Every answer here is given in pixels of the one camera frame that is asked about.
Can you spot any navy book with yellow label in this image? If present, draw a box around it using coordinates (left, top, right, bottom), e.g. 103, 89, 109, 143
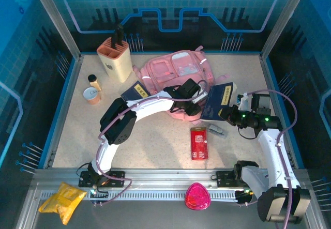
200, 82, 239, 123
121, 81, 151, 102

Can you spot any small silver clip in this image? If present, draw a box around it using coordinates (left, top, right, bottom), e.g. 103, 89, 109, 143
206, 124, 225, 136

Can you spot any red package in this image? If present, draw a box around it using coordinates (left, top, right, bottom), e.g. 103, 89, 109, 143
190, 127, 209, 161

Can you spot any pink student backpack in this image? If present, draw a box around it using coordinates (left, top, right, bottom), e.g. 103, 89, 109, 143
133, 45, 231, 123

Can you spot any aluminium front beam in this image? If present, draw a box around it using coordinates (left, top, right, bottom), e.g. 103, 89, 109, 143
33, 168, 308, 192

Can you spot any beige knife block orange top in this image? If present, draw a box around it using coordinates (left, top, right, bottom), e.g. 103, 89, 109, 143
97, 37, 133, 83

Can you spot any magenta coin purse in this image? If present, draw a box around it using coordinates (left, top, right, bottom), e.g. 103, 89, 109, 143
185, 182, 212, 211

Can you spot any small bottle with black cap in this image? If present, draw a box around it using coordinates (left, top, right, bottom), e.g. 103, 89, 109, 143
87, 74, 102, 91

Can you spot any orange can with white lid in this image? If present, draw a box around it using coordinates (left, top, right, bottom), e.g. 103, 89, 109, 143
83, 87, 101, 106

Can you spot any yellow plastic pouch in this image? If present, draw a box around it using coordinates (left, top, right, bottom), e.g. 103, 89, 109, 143
38, 181, 88, 226

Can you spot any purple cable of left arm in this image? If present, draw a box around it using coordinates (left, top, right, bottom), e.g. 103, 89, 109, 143
95, 80, 209, 206

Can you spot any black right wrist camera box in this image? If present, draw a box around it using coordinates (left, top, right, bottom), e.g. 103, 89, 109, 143
252, 93, 271, 112

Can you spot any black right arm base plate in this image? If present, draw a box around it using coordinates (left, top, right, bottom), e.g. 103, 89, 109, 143
216, 171, 262, 188

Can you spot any white slotted cable duct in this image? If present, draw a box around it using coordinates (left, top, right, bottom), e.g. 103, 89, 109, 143
41, 189, 238, 202

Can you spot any long black knife handle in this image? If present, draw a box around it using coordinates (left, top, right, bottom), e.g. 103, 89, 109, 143
115, 23, 125, 47

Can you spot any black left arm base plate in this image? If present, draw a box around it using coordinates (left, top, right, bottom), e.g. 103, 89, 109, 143
79, 171, 126, 188

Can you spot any aluminium frame post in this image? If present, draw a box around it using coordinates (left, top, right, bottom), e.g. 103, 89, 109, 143
260, 0, 310, 60
28, 0, 83, 60

